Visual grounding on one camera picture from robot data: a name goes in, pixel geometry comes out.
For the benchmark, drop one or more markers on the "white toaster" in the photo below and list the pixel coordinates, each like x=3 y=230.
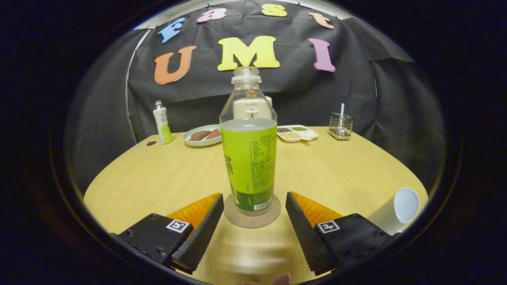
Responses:
x=269 y=102

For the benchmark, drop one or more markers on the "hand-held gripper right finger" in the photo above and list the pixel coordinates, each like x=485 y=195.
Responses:
x=307 y=237

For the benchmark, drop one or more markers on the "round brown coaster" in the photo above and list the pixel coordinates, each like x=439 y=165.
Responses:
x=237 y=219

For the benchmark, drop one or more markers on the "white divided snack tray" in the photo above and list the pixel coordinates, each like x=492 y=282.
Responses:
x=309 y=135

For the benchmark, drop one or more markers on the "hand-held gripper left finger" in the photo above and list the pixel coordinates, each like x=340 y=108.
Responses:
x=202 y=235

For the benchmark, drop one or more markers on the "white straw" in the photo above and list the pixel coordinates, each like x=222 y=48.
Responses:
x=342 y=109

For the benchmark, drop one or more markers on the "brown bread slice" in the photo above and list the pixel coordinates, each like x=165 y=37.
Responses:
x=215 y=133
x=199 y=135

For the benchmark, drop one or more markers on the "pale green plate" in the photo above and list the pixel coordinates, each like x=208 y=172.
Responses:
x=198 y=143

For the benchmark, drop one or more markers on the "white cup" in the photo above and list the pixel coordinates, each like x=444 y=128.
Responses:
x=390 y=215

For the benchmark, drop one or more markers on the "small white green bottle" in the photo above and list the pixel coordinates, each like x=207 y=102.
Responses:
x=162 y=122

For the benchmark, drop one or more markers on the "wooden table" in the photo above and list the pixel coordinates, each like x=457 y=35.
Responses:
x=158 y=178

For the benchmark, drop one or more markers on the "green label juice bottle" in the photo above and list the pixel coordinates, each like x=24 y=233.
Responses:
x=249 y=166

